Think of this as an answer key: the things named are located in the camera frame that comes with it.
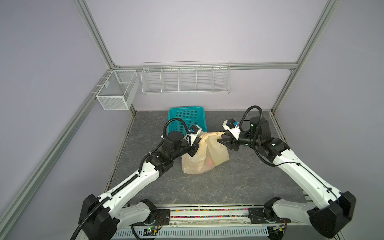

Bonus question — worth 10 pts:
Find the banana print plastic bag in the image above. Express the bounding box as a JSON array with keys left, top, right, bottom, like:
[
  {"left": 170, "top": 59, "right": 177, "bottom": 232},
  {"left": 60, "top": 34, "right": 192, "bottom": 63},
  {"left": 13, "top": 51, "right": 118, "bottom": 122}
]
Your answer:
[{"left": 182, "top": 132, "right": 230, "bottom": 175}]

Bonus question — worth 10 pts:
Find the large red fake strawberry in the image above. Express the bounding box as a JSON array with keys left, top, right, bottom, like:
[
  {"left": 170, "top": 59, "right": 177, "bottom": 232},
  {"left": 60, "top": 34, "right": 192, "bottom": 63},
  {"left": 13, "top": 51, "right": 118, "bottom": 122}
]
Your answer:
[{"left": 205, "top": 159, "right": 215, "bottom": 169}]

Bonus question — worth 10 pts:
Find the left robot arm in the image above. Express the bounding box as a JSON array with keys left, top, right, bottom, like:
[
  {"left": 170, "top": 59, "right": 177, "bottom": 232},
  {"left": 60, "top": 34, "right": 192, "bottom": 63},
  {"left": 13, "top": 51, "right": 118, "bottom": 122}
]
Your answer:
[{"left": 71, "top": 132, "right": 202, "bottom": 240}]

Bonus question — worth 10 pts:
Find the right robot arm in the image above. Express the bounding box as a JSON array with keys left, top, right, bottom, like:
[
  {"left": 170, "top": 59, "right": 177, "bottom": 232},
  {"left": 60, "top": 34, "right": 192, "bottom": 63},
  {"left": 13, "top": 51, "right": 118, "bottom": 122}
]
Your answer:
[{"left": 218, "top": 117, "right": 357, "bottom": 239}]

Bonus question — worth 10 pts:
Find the teal plastic basket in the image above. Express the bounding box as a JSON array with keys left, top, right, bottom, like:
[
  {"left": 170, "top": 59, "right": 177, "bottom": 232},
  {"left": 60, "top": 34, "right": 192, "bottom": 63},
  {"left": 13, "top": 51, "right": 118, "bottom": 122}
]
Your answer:
[{"left": 167, "top": 107, "right": 208, "bottom": 136}]

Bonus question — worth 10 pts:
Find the white vent grille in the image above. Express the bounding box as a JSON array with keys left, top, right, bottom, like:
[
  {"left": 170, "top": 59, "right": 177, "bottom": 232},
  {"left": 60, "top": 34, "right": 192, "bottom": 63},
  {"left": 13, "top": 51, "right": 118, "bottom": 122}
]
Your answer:
[{"left": 110, "top": 226, "right": 270, "bottom": 240}]

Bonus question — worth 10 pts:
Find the white mesh box basket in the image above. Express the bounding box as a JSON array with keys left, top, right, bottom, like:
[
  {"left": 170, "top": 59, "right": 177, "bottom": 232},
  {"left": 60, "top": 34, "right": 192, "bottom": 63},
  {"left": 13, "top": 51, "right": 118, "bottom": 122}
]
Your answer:
[{"left": 96, "top": 70, "right": 140, "bottom": 111}]

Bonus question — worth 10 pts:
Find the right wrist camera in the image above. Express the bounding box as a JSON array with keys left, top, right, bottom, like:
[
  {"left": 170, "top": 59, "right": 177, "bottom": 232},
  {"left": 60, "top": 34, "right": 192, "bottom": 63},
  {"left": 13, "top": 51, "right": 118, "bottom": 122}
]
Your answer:
[{"left": 223, "top": 119, "right": 241, "bottom": 140}]

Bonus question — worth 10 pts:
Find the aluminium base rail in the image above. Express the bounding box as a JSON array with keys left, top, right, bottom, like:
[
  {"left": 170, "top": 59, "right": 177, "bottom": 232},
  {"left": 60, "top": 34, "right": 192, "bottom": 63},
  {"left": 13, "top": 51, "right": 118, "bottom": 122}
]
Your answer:
[{"left": 83, "top": 203, "right": 337, "bottom": 231}]

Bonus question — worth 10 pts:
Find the white wire wall rack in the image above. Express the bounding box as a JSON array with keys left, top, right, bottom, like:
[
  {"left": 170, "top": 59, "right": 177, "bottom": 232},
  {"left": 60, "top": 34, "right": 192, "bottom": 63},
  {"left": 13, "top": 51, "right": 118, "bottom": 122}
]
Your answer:
[{"left": 141, "top": 61, "right": 232, "bottom": 95}]

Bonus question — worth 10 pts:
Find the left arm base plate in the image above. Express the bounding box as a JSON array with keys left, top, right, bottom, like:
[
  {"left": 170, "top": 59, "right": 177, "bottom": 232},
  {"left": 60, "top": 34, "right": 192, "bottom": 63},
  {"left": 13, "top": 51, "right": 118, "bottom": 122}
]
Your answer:
[{"left": 134, "top": 209, "right": 171, "bottom": 226}]

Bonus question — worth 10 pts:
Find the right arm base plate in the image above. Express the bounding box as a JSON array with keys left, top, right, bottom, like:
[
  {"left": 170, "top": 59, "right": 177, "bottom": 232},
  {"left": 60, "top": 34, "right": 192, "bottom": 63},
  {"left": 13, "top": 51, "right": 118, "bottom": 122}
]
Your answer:
[{"left": 248, "top": 207, "right": 291, "bottom": 224}]

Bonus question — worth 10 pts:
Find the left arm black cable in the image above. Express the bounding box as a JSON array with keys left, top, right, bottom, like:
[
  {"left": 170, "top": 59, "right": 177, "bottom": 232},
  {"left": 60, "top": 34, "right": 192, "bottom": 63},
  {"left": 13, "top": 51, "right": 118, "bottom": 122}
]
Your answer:
[{"left": 70, "top": 117, "right": 193, "bottom": 240}]

